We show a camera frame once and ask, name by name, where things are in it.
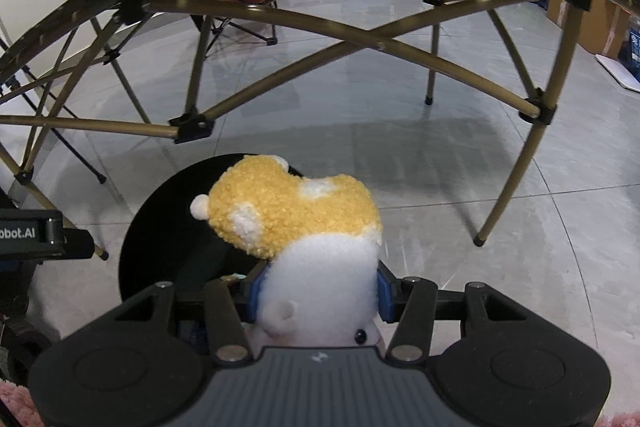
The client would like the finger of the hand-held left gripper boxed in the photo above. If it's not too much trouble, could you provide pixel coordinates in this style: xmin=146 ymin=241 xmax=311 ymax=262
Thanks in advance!
xmin=62 ymin=227 xmax=96 ymax=260

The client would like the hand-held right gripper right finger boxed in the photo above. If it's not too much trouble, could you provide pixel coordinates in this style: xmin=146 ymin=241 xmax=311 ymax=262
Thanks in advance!
xmin=375 ymin=259 xmax=528 ymax=365

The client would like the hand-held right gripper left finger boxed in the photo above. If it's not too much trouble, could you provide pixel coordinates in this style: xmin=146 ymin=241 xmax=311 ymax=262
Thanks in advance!
xmin=114 ymin=268 xmax=268 ymax=365

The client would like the yellow white plush toy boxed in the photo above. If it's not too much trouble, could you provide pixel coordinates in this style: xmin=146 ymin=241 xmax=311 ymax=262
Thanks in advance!
xmin=190 ymin=155 xmax=386 ymax=348

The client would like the black trash bin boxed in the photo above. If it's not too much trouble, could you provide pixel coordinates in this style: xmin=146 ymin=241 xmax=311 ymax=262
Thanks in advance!
xmin=118 ymin=153 xmax=301 ymax=308

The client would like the pink fuzzy fabric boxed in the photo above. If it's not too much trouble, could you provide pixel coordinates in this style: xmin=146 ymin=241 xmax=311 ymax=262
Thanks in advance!
xmin=0 ymin=382 xmax=36 ymax=427

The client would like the tan folding table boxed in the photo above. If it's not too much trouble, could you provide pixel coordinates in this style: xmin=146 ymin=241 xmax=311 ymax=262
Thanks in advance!
xmin=0 ymin=0 xmax=640 ymax=260

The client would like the white bathroom scale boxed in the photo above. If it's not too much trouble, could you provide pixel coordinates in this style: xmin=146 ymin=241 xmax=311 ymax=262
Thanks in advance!
xmin=595 ymin=54 xmax=640 ymax=92

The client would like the large cardboard box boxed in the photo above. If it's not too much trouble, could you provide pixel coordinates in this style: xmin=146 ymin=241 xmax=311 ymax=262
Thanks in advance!
xmin=547 ymin=0 xmax=633 ymax=60

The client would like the blue printed bag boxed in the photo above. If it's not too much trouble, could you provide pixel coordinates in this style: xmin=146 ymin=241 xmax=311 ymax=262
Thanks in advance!
xmin=617 ymin=17 xmax=640 ymax=72

